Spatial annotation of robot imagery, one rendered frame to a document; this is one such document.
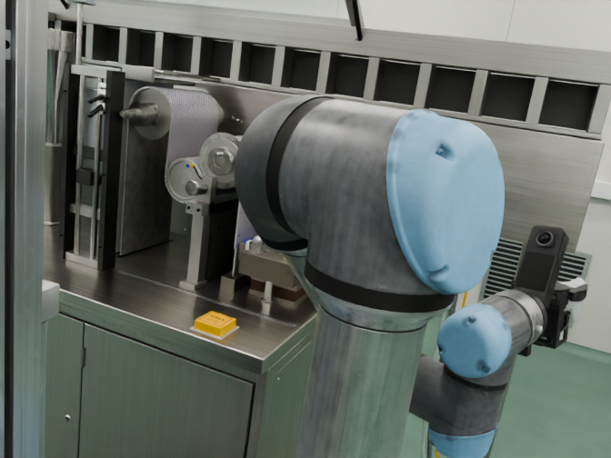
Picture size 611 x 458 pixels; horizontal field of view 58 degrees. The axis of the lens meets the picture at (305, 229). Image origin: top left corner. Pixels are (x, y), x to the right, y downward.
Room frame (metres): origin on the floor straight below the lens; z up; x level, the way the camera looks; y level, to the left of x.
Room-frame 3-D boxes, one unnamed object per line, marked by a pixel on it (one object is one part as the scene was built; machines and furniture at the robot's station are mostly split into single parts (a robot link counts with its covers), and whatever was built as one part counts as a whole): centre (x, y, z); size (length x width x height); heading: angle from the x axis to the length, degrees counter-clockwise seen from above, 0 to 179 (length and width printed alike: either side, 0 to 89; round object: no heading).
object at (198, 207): (1.43, 0.29, 1.05); 0.06 x 0.05 x 0.31; 159
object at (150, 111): (1.53, 0.48, 1.33); 0.06 x 0.06 x 0.06; 69
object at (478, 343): (0.61, -0.23, 1.21); 0.11 x 0.08 x 0.09; 140
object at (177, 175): (1.62, 0.30, 1.17); 0.26 x 0.12 x 0.12; 159
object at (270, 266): (1.54, 0.01, 1.00); 0.40 x 0.16 x 0.06; 159
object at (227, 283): (1.55, 0.14, 0.92); 0.28 x 0.04 x 0.04; 159
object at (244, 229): (1.54, 0.14, 1.11); 0.23 x 0.01 x 0.18; 159
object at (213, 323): (1.18, 0.18, 0.91); 0.07 x 0.07 x 0.02; 69
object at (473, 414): (0.62, -0.22, 1.12); 0.11 x 0.08 x 0.11; 50
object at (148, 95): (1.67, 0.42, 1.33); 0.25 x 0.14 x 0.14; 159
